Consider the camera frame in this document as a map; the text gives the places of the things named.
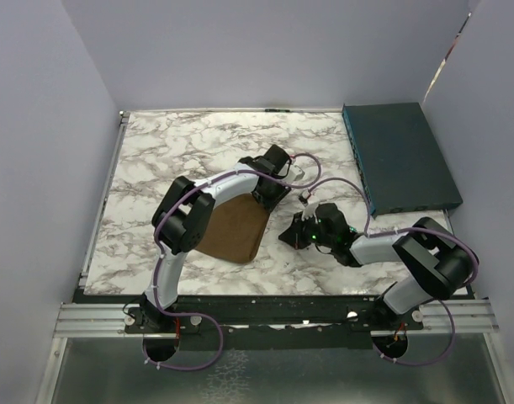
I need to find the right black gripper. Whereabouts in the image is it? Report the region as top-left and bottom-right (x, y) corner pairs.
(278, 210), (335, 250)

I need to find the brown cloth napkin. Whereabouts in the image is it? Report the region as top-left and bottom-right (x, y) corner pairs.
(196, 194), (269, 264)

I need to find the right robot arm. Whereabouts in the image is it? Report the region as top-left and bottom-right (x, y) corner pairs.
(278, 203), (479, 329)

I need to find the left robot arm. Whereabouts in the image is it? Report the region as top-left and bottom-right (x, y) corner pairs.
(139, 145), (295, 332)

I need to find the dark teal flat box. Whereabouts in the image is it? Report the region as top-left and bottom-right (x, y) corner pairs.
(342, 103), (463, 217)

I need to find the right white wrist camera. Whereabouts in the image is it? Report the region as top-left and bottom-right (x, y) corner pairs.
(301, 199), (320, 221)

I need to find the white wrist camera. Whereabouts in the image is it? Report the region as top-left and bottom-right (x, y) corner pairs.
(283, 164), (305, 183)
(301, 199), (320, 221)

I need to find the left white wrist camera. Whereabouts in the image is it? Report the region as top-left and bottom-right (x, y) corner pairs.
(283, 164), (305, 183)

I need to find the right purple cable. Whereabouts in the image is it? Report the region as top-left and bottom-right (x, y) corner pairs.
(302, 177), (480, 367)

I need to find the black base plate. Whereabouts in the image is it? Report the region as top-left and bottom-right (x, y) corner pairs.
(72, 295), (418, 351)

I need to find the aluminium rail frame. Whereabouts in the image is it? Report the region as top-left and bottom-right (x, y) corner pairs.
(54, 300), (500, 339)

